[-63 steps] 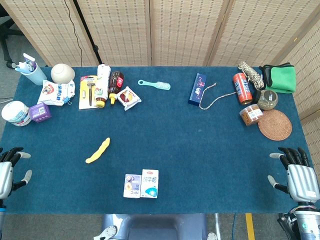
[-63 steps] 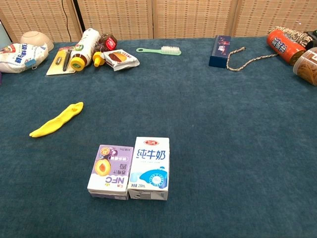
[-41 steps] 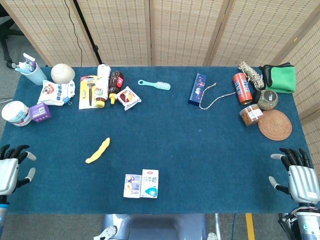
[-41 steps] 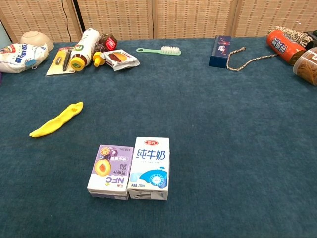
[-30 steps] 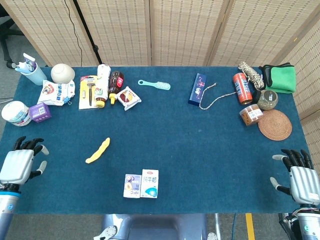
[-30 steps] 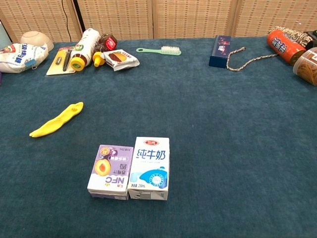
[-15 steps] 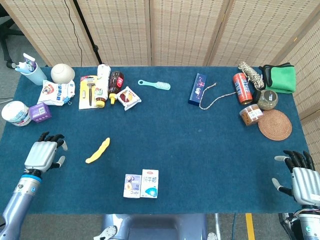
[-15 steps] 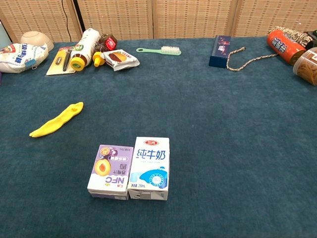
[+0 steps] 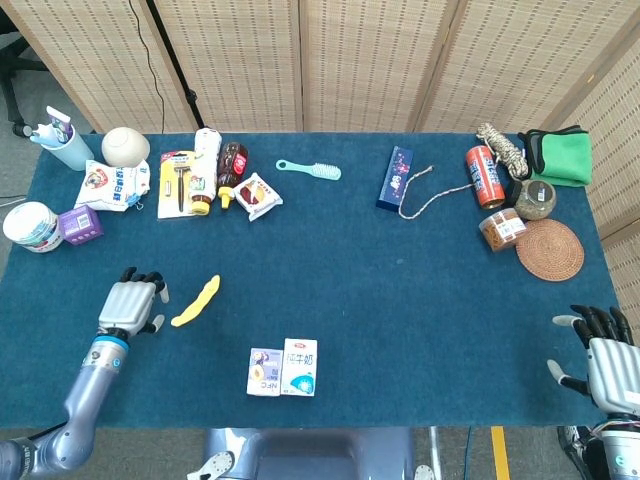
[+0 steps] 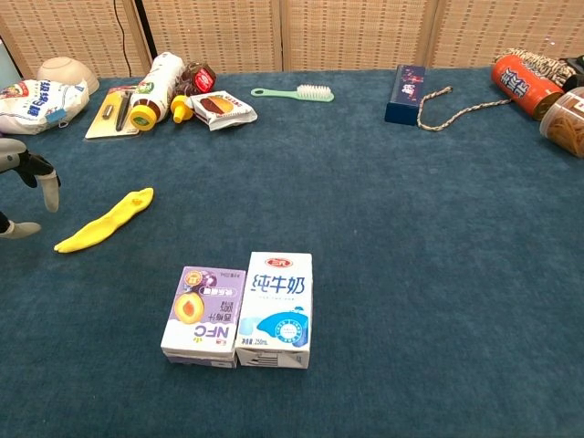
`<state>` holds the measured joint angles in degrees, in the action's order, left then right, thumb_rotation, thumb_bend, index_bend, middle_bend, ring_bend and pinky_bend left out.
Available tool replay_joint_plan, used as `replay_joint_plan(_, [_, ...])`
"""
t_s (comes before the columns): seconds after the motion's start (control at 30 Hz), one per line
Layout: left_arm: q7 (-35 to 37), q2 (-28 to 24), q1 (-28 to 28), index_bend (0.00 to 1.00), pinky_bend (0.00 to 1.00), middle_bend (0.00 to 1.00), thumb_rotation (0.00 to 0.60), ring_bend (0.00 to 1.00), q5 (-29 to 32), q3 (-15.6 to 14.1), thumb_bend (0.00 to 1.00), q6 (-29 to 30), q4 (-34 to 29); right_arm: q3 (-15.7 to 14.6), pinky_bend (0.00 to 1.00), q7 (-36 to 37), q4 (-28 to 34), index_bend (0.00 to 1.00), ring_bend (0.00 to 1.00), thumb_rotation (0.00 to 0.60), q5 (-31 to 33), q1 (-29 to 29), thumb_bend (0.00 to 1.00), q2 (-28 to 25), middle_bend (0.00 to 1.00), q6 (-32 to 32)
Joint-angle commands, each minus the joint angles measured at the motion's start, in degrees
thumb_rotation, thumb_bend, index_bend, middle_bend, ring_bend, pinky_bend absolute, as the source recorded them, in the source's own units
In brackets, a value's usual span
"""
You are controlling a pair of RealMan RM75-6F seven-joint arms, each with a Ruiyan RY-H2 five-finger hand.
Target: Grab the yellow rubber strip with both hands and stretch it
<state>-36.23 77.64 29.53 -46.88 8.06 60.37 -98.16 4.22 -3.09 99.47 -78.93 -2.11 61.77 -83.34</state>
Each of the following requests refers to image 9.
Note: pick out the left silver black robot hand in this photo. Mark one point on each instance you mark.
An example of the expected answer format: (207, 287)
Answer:
(125, 302)

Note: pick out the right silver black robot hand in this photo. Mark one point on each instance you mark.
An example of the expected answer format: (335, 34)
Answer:
(612, 370)

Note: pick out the yellow rubber toy strip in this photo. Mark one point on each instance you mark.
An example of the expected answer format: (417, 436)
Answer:
(197, 302)

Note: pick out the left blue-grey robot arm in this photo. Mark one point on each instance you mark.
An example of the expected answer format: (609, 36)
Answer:
(85, 400)

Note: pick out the black white patterned object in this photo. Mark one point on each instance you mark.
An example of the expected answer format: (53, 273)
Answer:
(577, 450)

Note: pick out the small purple box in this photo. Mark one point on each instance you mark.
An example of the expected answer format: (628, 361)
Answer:
(81, 225)

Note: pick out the blue binder clip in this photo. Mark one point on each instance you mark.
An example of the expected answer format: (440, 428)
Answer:
(134, 201)

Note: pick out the white printed snack bag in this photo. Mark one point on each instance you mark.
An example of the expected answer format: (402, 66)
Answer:
(107, 185)

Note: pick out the white round tub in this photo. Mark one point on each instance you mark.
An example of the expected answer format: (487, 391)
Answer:
(31, 227)

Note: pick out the razor on yellow card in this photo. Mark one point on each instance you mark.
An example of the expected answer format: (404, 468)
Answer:
(172, 190)

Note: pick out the round woven coaster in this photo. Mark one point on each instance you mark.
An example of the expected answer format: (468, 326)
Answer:
(550, 251)

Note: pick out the purple juice carton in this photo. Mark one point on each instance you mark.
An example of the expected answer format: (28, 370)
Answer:
(264, 372)

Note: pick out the beige upturned bowl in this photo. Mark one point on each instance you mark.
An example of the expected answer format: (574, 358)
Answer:
(125, 146)

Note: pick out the light blue plastic cup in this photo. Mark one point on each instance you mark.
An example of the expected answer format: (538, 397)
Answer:
(75, 152)

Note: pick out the white bottle yellow cap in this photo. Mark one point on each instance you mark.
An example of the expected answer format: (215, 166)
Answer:
(205, 165)

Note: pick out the white wrapped snack cake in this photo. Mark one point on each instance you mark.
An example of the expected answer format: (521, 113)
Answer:
(257, 196)

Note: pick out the dark brown bottle yellow cap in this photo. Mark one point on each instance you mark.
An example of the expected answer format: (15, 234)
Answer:
(232, 165)

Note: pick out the clear tub orange snacks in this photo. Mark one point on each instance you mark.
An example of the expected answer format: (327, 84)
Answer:
(502, 230)

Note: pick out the white blue milk carton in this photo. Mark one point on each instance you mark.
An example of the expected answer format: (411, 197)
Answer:
(300, 367)

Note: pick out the glass jar black lid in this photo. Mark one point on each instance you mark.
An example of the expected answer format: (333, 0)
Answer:
(535, 200)

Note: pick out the toothpaste tube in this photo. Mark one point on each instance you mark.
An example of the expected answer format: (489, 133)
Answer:
(60, 122)

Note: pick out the white metal rod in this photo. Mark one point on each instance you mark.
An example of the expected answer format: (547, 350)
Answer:
(436, 452)

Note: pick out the green folded towel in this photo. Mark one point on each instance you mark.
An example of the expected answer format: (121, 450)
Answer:
(565, 157)

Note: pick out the orange drink can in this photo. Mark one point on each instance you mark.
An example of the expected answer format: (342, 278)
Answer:
(485, 176)

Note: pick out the teal scrubbing brush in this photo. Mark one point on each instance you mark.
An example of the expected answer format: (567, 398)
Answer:
(320, 171)

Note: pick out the grey cloth black edged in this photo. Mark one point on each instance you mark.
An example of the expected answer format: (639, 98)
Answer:
(529, 150)

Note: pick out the blue-grey robot torso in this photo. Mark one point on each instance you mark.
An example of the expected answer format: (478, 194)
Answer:
(310, 455)

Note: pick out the black stand pole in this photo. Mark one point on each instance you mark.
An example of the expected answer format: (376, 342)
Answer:
(175, 65)

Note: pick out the black office chair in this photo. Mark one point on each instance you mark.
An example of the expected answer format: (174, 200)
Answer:
(10, 85)

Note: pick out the dark blue table cloth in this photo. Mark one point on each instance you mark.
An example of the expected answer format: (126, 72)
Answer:
(375, 290)

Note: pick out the dark blue long box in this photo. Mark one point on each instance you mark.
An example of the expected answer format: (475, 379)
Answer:
(396, 177)

